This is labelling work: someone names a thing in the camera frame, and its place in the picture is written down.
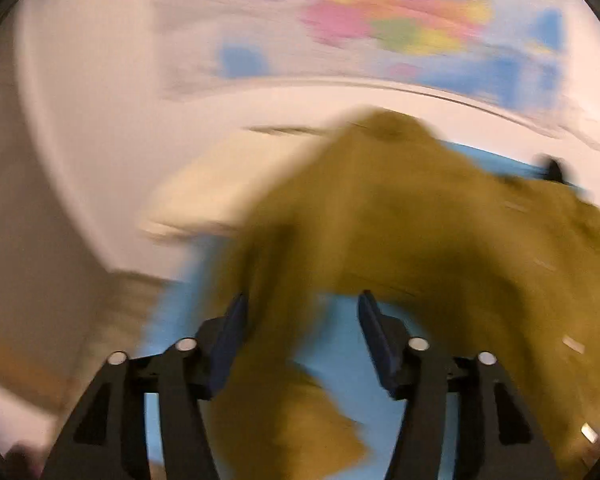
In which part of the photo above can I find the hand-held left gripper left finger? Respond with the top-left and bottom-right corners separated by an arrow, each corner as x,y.
40,292 -> 251,480

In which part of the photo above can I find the grey-brown door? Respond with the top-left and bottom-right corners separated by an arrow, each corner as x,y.
0,25 -> 121,411

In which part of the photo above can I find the cream folded cloth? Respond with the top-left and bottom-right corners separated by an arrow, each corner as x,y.
140,137 -> 326,243

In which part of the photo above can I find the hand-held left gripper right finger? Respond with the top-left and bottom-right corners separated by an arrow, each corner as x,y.
357,289 -> 563,480

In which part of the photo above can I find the mustard yellow garment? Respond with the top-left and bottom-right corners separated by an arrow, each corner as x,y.
200,107 -> 600,480

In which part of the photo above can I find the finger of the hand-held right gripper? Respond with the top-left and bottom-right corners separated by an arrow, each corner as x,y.
537,154 -> 585,192

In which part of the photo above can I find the blue bed sheet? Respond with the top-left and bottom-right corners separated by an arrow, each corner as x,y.
140,140 -> 588,480

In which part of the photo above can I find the colourful wall map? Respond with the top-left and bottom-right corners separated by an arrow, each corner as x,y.
152,0 -> 600,151

